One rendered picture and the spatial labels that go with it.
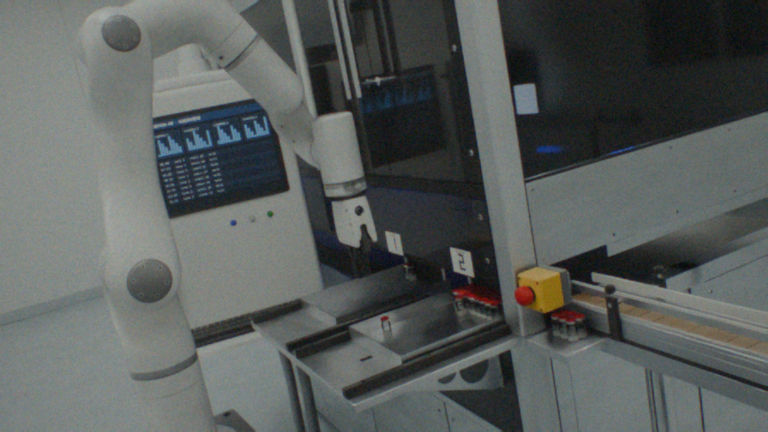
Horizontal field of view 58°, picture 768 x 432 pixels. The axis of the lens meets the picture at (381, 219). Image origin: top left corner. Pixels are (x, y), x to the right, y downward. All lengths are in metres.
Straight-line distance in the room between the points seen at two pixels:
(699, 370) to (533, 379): 0.38
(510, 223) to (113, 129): 0.78
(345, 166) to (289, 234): 0.96
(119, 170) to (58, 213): 5.53
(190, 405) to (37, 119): 5.55
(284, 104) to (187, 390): 0.54
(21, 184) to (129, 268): 5.56
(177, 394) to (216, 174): 1.06
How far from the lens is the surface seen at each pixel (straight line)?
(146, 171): 1.22
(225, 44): 1.27
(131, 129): 1.21
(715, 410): 2.03
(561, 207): 1.53
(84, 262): 6.80
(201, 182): 2.22
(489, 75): 1.41
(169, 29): 1.28
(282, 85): 1.29
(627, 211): 1.67
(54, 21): 6.79
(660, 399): 1.52
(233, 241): 2.25
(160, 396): 1.29
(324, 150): 1.34
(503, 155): 1.42
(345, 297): 1.99
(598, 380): 1.70
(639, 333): 1.41
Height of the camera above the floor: 1.48
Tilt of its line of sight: 12 degrees down
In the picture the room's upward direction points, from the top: 11 degrees counter-clockwise
